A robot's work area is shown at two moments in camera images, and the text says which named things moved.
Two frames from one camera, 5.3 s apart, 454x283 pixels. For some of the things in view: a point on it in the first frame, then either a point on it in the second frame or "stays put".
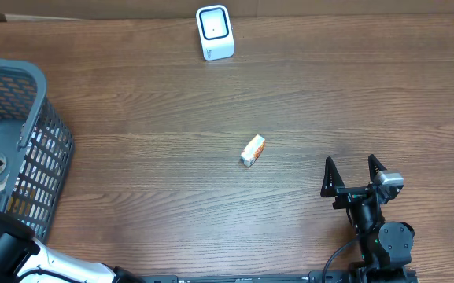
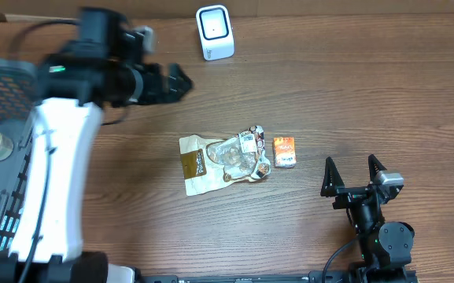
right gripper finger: (374, 167) stays put
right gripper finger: (332, 179) stays put
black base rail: (400, 274) stays put
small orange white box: (253, 151) -> (285, 153)
